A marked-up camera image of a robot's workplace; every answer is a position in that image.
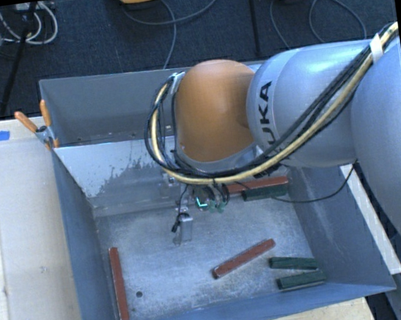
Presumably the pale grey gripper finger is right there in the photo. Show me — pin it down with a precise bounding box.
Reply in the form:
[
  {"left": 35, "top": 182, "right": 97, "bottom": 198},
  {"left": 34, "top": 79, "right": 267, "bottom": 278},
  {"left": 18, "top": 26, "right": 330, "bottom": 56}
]
[
  {"left": 177, "top": 213, "right": 197, "bottom": 243},
  {"left": 171, "top": 228, "right": 184, "bottom": 248}
]

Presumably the grey metal bin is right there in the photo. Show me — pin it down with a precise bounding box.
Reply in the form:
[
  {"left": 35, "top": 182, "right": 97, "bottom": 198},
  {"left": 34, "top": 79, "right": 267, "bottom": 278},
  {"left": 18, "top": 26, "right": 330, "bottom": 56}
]
[{"left": 37, "top": 34, "right": 401, "bottom": 320}]

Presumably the red-brown flat block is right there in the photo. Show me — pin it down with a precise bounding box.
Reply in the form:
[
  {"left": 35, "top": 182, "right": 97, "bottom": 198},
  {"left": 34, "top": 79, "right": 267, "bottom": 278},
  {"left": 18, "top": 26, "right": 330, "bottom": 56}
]
[
  {"left": 107, "top": 245, "right": 131, "bottom": 320},
  {"left": 207, "top": 237, "right": 280, "bottom": 280},
  {"left": 224, "top": 174, "right": 290, "bottom": 195}
]

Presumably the dark green flat block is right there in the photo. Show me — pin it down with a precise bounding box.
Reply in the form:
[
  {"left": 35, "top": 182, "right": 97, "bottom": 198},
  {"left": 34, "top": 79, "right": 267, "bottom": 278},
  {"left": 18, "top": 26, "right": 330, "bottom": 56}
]
[
  {"left": 268, "top": 250, "right": 320, "bottom": 277},
  {"left": 240, "top": 184, "right": 289, "bottom": 203},
  {"left": 276, "top": 269, "right": 328, "bottom": 292}
]

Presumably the pale wood flat board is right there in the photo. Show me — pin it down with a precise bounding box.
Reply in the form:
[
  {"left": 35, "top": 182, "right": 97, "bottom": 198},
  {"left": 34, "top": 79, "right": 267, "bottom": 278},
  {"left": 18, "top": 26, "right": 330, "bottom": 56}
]
[{"left": 0, "top": 133, "right": 84, "bottom": 320}]

